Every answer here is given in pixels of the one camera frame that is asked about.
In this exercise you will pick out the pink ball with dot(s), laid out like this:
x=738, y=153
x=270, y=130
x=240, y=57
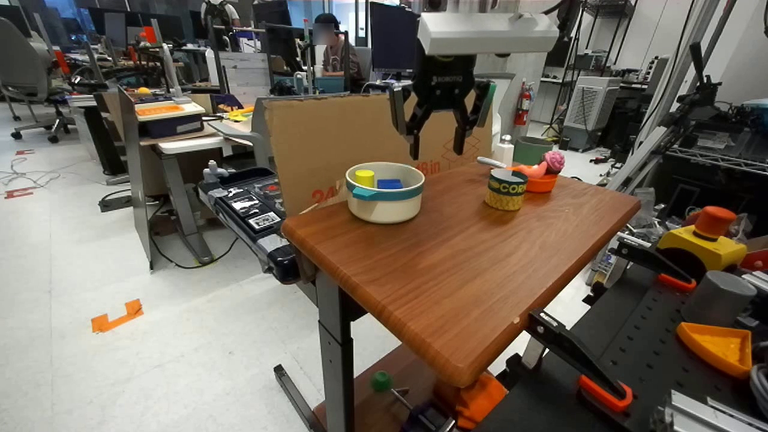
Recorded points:
x=553, y=162

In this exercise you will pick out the aluminium extrusion rail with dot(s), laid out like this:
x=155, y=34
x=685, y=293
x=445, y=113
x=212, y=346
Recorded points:
x=703, y=415

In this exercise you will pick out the orange bowl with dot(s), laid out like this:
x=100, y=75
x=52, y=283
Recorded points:
x=541, y=186

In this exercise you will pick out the orange printed bracket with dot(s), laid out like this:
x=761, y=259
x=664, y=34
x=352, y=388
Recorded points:
x=480, y=399

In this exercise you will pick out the white sign board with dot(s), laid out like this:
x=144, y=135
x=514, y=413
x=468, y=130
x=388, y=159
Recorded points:
x=246, y=75

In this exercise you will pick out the grey metal table leg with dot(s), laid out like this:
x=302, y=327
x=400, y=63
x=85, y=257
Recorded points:
x=336, y=352

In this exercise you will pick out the orange wedge piece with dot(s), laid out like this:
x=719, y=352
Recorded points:
x=720, y=349

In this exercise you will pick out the green bin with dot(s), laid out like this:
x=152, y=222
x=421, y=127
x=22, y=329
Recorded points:
x=530, y=149

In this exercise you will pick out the grey desk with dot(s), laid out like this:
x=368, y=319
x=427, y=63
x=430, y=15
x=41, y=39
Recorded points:
x=187, y=145

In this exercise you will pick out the red fire extinguisher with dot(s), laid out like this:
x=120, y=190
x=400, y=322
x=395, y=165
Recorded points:
x=524, y=105

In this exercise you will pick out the black monitor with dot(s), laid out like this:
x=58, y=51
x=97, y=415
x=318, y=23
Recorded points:
x=396, y=36

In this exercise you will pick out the black perforated board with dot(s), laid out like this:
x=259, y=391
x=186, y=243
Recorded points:
x=638, y=343

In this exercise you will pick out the grey cylinder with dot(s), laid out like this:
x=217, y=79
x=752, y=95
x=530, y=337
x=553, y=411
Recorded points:
x=720, y=291

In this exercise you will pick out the blue block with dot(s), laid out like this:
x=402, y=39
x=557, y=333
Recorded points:
x=390, y=184

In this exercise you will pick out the cardboard panel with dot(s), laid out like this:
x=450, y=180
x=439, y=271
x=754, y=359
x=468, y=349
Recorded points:
x=319, y=135

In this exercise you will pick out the orange floor marker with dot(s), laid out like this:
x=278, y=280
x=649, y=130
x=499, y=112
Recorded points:
x=103, y=322

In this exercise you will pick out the grey office chair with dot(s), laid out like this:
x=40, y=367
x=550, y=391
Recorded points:
x=26, y=72

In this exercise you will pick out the yellow emergency stop box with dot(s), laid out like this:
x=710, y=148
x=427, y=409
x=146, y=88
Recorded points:
x=703, y=249

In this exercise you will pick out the black equipment rail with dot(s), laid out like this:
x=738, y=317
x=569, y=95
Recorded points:
x=254, y=216

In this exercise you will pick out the black shelf rack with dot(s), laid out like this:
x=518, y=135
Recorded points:
x=720, y=175

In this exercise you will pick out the yellow labelled can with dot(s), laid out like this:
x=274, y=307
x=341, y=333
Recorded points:
x=504, y=195

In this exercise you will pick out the grey box orange top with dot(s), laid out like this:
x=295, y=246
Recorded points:
x=163, y=112

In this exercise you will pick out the white bottle grey cap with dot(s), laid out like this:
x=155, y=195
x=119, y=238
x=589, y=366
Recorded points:
x=504, y=153

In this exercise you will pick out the green ball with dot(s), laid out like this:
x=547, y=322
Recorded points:
x=383, y=383

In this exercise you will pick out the yellow block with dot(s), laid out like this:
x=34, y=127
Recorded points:
x=366, y=179

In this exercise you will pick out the grey tripod stand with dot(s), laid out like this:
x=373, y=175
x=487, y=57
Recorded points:
x=697, y=79

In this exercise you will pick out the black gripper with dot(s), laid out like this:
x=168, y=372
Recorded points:
x=445, y=79

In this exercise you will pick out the seated person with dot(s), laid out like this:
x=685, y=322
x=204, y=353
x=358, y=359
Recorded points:
x=338, y=57

